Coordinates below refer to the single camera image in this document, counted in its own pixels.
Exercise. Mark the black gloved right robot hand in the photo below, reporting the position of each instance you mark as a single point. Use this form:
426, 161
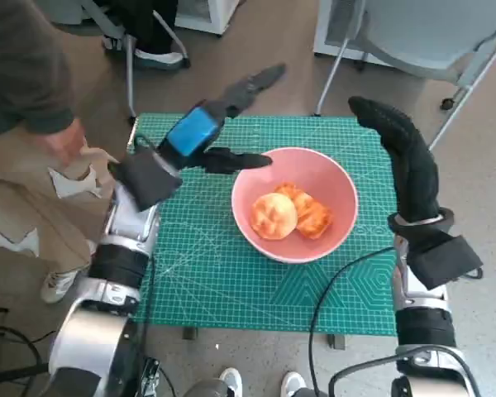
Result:
417, 178

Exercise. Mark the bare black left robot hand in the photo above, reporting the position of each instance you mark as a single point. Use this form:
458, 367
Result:
194, 132

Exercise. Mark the pink bowl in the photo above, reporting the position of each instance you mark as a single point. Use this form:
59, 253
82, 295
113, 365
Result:
339, 186

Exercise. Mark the rectangular braided toy bread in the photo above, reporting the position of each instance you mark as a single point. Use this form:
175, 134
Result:
314, 219

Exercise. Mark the round toy bread bun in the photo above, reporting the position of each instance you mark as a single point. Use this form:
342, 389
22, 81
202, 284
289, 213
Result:
273, 215

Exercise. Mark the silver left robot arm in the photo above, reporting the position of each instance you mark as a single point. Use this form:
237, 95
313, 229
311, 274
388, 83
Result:
120, 264

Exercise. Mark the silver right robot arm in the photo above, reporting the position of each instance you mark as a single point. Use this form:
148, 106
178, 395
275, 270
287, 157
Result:
423, 326

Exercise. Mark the grey chair with seated person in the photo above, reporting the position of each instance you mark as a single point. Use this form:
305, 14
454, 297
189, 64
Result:
129, 82

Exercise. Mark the seated person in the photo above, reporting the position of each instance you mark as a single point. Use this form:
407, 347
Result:
157, 25

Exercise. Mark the white cabinet with mesh door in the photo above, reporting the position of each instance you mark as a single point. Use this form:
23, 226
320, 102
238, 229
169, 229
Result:
221, 16

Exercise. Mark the grey mesh chair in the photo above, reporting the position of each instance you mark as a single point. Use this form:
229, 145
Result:
417, 33

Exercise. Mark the green cutting mat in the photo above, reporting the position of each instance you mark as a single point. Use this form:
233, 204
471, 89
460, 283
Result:
215, 281

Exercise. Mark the white cabinet with grille side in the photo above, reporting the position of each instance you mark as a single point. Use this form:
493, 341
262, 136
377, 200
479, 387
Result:
324, 45

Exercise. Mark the standing person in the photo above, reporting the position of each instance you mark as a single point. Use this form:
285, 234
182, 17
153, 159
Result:
20, 62

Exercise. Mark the white shoe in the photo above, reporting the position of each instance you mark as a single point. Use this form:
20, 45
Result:
231, 380
293, 382

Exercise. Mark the black device with metal clips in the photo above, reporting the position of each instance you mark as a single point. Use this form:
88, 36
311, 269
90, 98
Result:
153, 378

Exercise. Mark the long black stand leg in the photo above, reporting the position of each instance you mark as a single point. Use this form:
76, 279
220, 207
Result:
16, 372

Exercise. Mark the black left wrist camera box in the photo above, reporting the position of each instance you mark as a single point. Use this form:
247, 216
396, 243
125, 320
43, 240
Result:
146, 178

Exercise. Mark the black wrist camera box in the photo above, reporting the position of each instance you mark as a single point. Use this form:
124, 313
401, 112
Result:
146, 178
442, 260

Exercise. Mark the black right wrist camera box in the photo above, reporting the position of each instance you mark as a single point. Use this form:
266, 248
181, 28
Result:
442, 260

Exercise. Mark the black table bracket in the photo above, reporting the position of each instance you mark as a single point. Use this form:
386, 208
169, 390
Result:
190, 334
337, 343

